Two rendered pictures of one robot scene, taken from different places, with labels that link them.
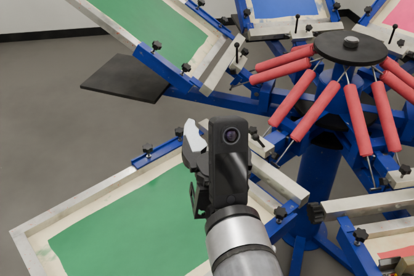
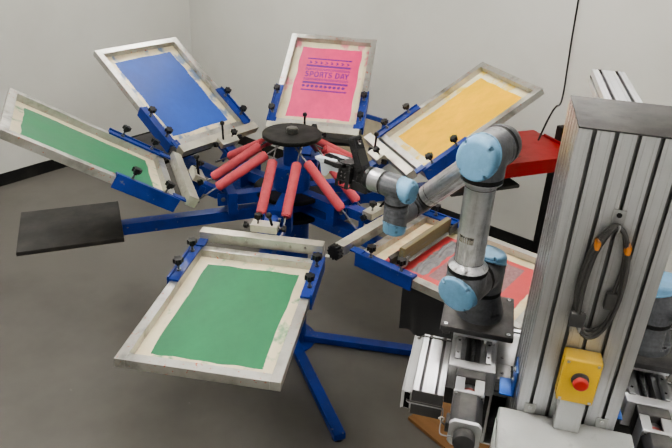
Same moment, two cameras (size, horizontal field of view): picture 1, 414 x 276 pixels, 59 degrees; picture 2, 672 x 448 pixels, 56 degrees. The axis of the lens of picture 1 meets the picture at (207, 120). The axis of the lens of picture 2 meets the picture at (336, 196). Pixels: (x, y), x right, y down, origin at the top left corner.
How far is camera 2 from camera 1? 165 cm
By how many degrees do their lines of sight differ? 37
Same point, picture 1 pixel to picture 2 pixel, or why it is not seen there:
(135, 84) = (85, 231)
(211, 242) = (371, 178)
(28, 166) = not seen: outside the picture
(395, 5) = (289, 98)
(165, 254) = (254, 318)
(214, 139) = (355, 144)
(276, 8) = (188, 121)
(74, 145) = not seen: outside the picture
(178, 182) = (217, 280)
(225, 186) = (363, 161)
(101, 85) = (44, 244)
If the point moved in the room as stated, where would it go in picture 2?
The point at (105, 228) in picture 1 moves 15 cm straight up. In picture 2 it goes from (190, 326) to (188, 293)
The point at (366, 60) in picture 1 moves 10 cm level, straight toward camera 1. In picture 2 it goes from (312, 139) to (316, 146)
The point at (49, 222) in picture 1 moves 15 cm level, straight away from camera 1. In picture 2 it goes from (139, 342) to (102, 334)
